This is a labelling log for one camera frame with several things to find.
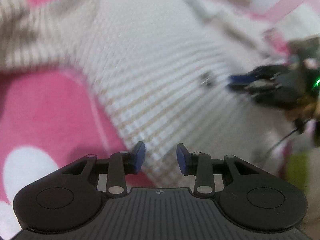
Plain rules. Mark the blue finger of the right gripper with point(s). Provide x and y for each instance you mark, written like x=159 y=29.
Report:
x=241 y=79
x=260 y=87

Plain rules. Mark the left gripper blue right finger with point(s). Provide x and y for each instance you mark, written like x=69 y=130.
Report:
x=199 y=165

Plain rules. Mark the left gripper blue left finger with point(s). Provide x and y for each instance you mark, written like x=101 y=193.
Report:
x=121 y=164

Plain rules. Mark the beige white houndstooth cardigan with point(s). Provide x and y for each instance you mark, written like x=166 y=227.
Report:
x=159 y=73

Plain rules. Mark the green fuzzy cloth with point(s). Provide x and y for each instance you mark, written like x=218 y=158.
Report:
x=297 y=170

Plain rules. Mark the pink floral fleece blanket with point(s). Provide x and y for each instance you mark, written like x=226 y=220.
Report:
x=45 y=119

